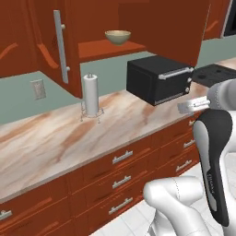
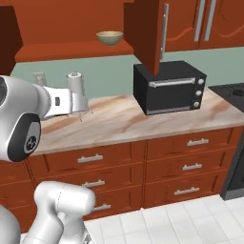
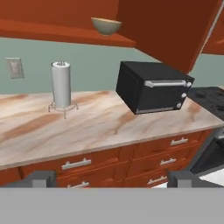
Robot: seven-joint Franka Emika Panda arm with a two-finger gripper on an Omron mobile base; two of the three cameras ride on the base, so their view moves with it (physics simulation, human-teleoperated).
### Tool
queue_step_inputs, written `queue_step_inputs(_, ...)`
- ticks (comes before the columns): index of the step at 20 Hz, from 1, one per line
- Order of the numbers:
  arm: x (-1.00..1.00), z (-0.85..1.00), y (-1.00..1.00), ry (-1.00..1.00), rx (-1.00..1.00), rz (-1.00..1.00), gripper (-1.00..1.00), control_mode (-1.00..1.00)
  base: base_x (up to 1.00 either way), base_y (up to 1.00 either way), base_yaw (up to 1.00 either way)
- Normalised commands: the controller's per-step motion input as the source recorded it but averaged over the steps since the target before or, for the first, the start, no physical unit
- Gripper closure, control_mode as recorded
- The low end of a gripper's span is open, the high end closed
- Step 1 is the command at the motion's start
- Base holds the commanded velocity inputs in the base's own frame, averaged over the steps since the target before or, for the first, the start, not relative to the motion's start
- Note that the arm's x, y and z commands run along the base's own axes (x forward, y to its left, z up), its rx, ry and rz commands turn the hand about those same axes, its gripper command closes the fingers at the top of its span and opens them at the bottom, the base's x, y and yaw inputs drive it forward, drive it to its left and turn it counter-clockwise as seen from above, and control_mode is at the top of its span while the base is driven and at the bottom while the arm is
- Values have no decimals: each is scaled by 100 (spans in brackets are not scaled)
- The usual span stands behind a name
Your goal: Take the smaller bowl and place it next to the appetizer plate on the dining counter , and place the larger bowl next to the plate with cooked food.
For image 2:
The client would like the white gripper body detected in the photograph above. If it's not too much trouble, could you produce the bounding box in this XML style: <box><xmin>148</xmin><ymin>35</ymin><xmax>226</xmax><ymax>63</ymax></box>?
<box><xmin>70</xmin><ymin>91</ymin><xmax>90</xmax><ymax>114</ymax></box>

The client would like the beige green bowl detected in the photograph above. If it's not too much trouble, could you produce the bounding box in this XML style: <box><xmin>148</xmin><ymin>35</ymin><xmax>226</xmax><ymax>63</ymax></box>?
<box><xmin>96</xmin><ymin>30</ymin><xmax>125</xmax><ymax>47</ymax></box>

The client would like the small grey shaker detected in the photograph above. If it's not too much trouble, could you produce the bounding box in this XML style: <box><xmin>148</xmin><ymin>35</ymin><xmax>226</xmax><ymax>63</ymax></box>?
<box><xmin>32</xmin><ymin>71</ymin><xmax>48</xmax><ymax>87</ymax></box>

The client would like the orange cupboard shelf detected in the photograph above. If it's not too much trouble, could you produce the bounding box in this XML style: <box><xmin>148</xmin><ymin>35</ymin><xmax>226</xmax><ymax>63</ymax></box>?
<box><xmin>14</xmin><ymin>39</ymin><xmax>135</xmax><ymax>63</ymax></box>

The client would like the orange drawer front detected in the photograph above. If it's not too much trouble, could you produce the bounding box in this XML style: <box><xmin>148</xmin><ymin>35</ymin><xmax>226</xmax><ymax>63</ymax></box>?
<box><xmin>26</xmin><ymin>141</ymin><xmax>147</xmax><ymax>179</ymax></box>
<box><xmin>143</xmin><ymin>170</ymin><xmax>229</xmax><ymax>210</ymax></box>
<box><xmin>0</xmin><ymin>180</ymin><xmax>37</xmax><ymax>212</ymax></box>
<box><xmin>144</xmin><ymin>147</ymin><xmax>236</xmax><ymax>184</ymax></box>
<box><xmin>145</xmin><ymin>126</ymin><xmax>236</xmax><ymax>162</ymax></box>
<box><xmin>0</xmin><ymin>159</ymin><xmax>33</xmax><ymax>187</ymax></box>
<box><xmin>40</xmin><ymin>162</ymin><xmax>146</xmax><ymax>193</ymax></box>
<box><xmin>83</xmin><ymin>185</ymin><xmax>144</xmax><ymax>221</ymax></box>

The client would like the black toaster oven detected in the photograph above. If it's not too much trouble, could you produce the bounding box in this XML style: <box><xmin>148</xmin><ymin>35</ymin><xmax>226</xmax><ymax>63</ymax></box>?
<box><xmin>132</xmin><ymin>60</ymin><xmax>209</xmax><ymax>116</ymax></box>

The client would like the dark orange cupboard door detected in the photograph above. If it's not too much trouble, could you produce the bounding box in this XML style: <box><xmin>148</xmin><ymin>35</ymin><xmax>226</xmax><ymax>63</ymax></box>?
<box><xmin>0</xmin><ymin>5</ymin><xmax>24</xmax><ymax>77</ymax></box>

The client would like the orange open cupboard door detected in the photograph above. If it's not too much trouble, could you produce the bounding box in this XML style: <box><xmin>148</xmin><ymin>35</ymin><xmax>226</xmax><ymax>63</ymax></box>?
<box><xmin>132</xmin><ymin>0</ymin><xmax>170</xmax><ymax>76</ymax></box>

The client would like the orange arched cupboard door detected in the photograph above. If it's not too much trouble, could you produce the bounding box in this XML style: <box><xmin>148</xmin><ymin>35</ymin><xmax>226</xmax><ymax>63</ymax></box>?
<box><xmin>198</xmin><ymin>0</ymin><xmax>244</xmax><ymax>51</ymax></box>
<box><xmin>164</xmin><ymin>0</ymin><xmax>205</xmax><ymax>53</ymax></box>

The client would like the black hob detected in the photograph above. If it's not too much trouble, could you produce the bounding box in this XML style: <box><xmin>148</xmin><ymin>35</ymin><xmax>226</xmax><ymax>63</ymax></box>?
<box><xmin>207</xmin><ymin>82</ymin><xmax>244</xmax><ymax>113</ymax></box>

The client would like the dark grey oven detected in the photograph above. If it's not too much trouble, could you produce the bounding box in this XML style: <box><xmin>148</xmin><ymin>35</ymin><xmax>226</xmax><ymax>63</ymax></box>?
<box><xmin>220</xmin><ymin>127</ymin><xmax>244</xmax><ymax>201</ymax></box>

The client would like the silver drawer handle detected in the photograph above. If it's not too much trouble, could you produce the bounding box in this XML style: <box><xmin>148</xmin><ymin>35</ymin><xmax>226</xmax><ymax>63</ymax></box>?
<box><xmin>81</xmin><ymin>179</ymin><xmax>106</xmax><ymax>189</ymax></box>
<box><xmin>173</xmin><ymin>186</ymin><xmax>201</xmax><ymax>196</ymax></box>
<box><xmin>92</xmin><ymin>203</ymin><xmax>112</xmax><ymax>213</ymax></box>
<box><xmin>77</xmin><ymin>153</ymin><xmax>105</xmax><ymax>164</ymax></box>
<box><xmin>181</xmin><ymin>162</ymin><xmax>203</xmax><ymax>172</ymax></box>
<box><xmin>186</xmin><ymin>137</ymin><xmax>211</xmax><ymax>148</ymax></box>

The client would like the long silver cupboard door handle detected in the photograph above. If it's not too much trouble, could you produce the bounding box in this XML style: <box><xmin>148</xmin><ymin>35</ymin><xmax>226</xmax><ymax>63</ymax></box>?
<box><xmin>159</xmin><ymin>2</ymin><xmax>171</xmax><ymax>62</ymax></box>

